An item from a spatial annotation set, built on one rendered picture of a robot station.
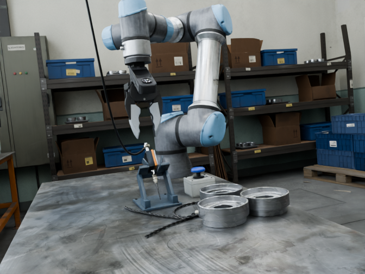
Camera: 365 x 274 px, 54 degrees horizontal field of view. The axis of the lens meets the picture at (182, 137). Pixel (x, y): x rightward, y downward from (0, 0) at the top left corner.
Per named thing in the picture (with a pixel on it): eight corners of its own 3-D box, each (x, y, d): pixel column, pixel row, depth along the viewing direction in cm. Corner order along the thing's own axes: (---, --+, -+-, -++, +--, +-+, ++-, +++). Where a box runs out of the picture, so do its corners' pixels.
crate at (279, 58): (281, 68, 521) (280, 53, 520) (298, 64, 485) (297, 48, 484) (250, 70, 504) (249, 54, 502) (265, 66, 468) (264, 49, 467)
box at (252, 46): (267, 66, 471) (265, 37, 468) (227, 68, 450) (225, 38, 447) (250, 70, 509) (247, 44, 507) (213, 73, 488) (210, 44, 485)
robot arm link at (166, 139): (166, 147, 142) (163, 112, 141) (196, 145, 135) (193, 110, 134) (148, 151, 132) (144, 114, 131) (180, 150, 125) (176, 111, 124)
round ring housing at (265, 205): (288, 203, 84) (287, 185, 83) (291, 217, 73) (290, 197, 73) (243, 204, 86) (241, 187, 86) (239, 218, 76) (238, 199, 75)
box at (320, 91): (339, 98, 500) (338, 70, 497) (310, 101, 491) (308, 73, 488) (322, 99, 539) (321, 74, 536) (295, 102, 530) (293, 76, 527)
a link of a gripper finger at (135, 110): (134, 138, 101) (137, 105, 100) (139, 138, 95) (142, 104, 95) (124, 137, 99) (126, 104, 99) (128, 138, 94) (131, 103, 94)
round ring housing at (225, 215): (252, 213, 79) (250, 194, 78) (246, 229, 69) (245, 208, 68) (205, 213, 82) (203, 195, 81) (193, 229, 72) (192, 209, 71)
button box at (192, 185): (216, 193, 99) (215, 176, 99) (192, 197, 97) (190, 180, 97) (206, 188, 107) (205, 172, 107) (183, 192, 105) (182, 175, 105)
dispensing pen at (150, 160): (156, 196, 89) (141, 139, 97) (153, 203, 92) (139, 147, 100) (164, 195, 90) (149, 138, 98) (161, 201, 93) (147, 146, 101)
